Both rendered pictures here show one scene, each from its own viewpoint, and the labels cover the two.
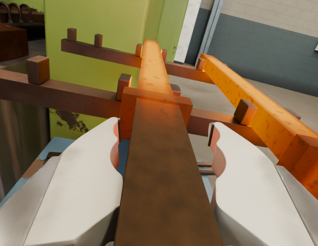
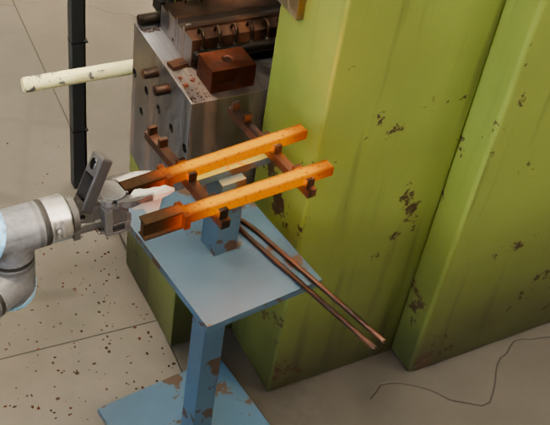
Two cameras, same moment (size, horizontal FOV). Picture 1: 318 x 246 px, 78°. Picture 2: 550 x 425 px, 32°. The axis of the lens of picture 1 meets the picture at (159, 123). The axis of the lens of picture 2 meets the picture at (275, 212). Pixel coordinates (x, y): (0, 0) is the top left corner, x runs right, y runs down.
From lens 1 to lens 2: 1.84 m
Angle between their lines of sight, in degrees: 48
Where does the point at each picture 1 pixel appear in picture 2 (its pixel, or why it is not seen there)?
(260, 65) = not seen: outside the picture
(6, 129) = (202, 148)
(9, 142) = not seen: hidden behind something
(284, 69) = not seen: outside the picture
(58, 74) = (271, 113)
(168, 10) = (495, 60)
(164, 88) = (181, 169)
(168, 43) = (488, 110)
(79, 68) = (283, 116)
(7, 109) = (207, 131)
